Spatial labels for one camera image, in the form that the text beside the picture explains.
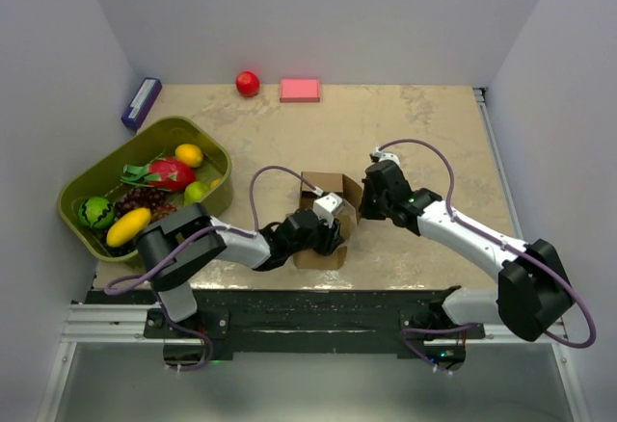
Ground red apple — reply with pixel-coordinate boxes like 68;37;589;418
235;71;260;97

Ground black base frame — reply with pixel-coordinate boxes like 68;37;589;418
129;284;486;370

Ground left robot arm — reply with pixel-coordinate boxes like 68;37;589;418
136;194;344;337

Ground pink box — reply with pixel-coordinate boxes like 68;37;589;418
280;79;320;103

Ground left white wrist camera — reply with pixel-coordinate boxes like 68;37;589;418
312;193;344;227

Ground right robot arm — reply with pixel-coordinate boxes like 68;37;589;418
361;160;574;342

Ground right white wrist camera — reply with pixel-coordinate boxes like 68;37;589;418
369;147;400;166

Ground toy watermelon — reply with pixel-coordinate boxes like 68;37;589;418
77;197;116;229

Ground red dragon fruit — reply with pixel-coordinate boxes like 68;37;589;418
121;157;197;193

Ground yellow mango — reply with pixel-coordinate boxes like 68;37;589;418
106;207;151;248

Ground brown cardboard box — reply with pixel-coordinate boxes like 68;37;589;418
293;171;362;271

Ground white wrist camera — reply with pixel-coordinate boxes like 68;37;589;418
312;193;344;227
369;147;400;166

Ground purple box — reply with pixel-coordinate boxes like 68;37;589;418
121;77;163;132

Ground olive green basket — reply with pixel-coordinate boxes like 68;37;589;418
57;117;233;269

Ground purple grapes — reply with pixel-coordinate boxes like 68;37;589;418
115;187;177;222

